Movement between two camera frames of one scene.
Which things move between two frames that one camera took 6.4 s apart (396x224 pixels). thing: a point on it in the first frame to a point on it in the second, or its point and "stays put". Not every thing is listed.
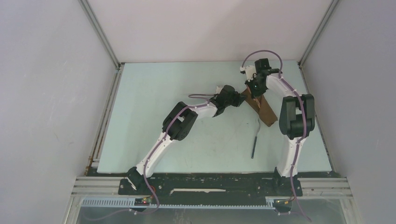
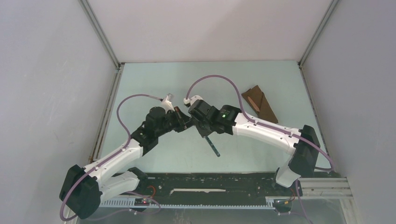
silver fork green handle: x=256 y=137 to x=211 y=145
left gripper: x=237 y=101 to x=184 y=121
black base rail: x=209 y=188 stays put
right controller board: x=285 y=202 stays put
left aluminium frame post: x=95 y=24 stays put
